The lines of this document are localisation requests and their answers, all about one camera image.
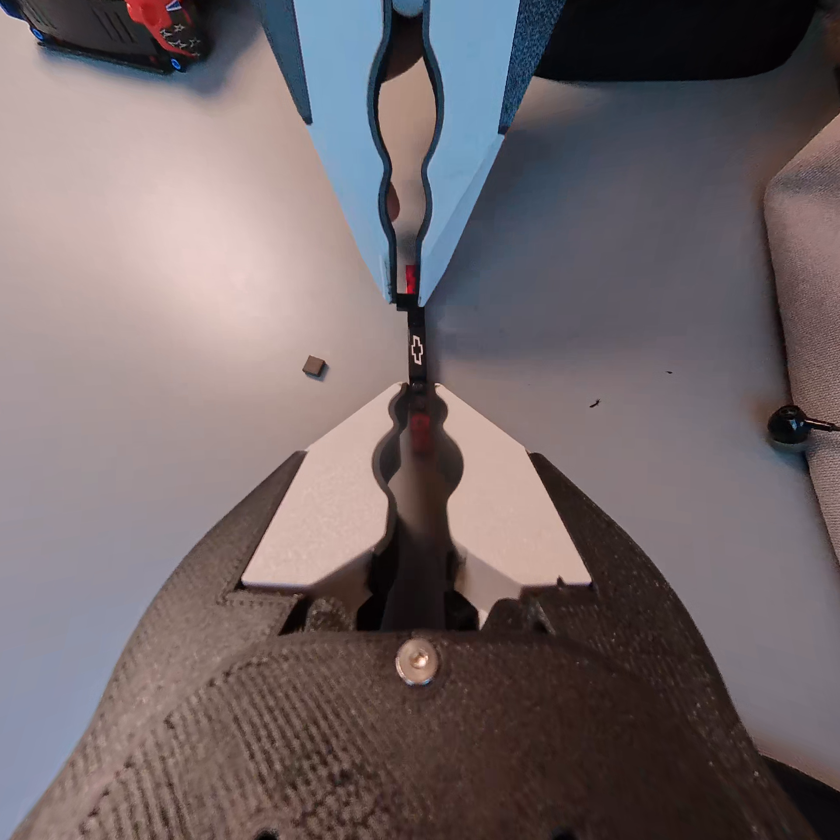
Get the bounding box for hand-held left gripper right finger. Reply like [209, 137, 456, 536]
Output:
[427, 384, 592, 624]

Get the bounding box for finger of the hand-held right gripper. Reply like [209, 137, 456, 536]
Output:
[292, 0, 403, 309]
[415, 0, 523, 309]

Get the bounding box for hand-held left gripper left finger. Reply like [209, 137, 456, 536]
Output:
[241, 384, 404, 624]

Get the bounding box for black lego plate white emblem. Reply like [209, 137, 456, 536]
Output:
[397, 262, 434, 455]

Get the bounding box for lego race car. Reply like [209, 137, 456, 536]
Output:
[0, 0, 211, 74]

